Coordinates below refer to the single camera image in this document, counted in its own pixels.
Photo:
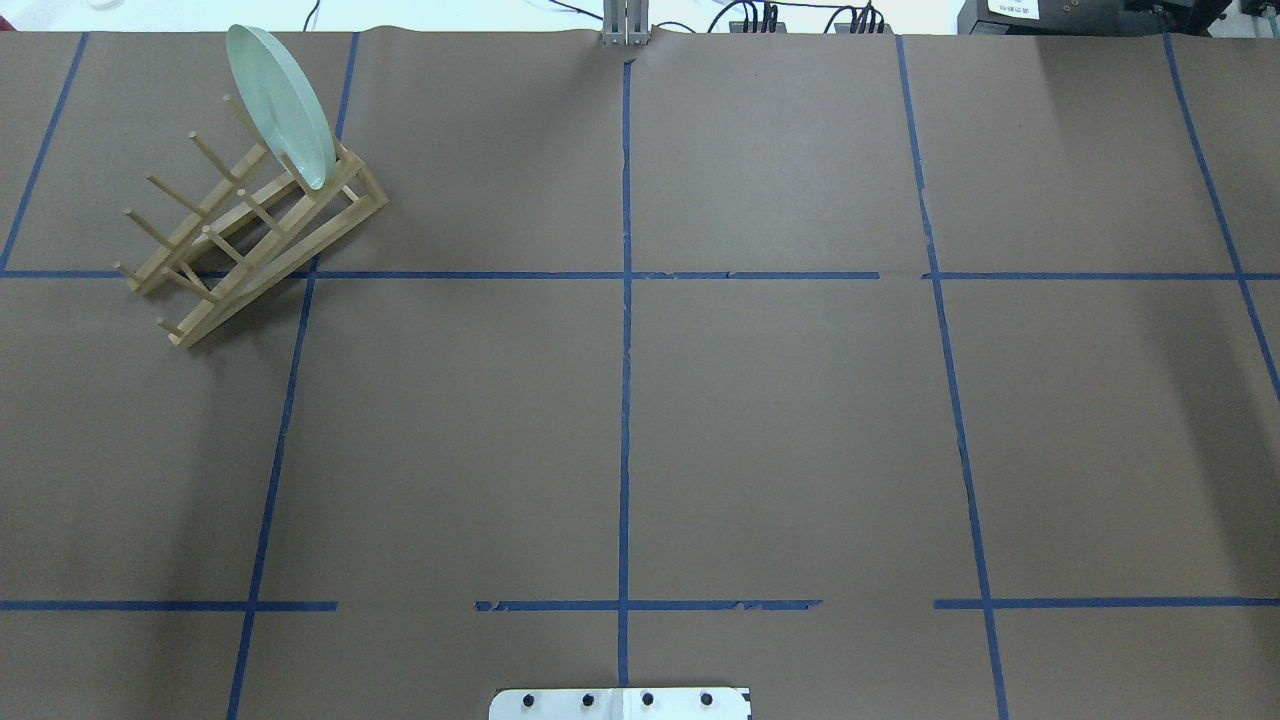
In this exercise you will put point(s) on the light green plate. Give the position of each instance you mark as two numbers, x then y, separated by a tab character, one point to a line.
281	102

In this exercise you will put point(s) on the wooden dish rack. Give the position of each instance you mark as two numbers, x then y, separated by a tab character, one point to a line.
243	238

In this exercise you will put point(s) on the black computer box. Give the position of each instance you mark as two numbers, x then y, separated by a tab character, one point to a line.
1088	18

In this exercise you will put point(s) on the grey aluminium frame post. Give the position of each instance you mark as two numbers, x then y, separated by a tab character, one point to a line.
626	22

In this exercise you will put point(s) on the white pedestal base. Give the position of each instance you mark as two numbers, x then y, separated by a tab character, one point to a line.
622	703

